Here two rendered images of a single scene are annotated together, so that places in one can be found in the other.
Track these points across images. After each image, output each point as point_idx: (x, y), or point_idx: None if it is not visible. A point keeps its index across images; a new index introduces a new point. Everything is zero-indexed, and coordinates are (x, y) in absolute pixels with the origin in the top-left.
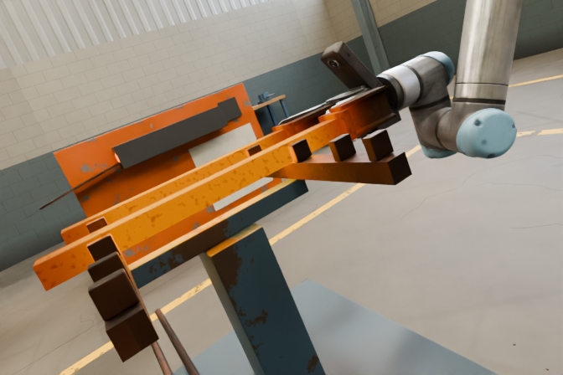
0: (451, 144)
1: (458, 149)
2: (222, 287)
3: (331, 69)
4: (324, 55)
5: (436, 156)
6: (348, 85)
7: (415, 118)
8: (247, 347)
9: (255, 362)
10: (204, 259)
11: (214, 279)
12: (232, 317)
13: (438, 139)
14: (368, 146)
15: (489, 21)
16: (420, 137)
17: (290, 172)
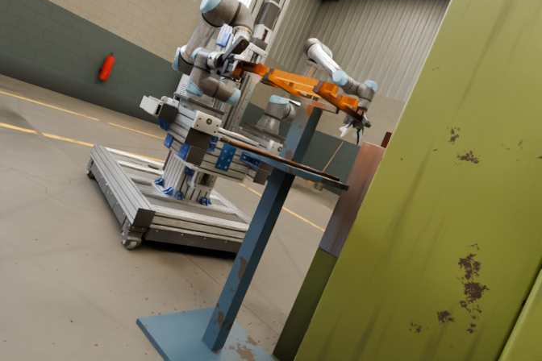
0: (225, 94)
1: (229, 98)
2: (317, 120)
3: (239, 44)
4: (245, 39)
5: (200, 95)
6: (231, 52)
7: (204, 75)
8: (306, 140)
9: (305, 144)
10: (315, 111)
11: (314, 118)
12: (309, 130)
13: (217, 90)
14: (317, 99)
15: None
16: (199, 84)
17: (294, 93)
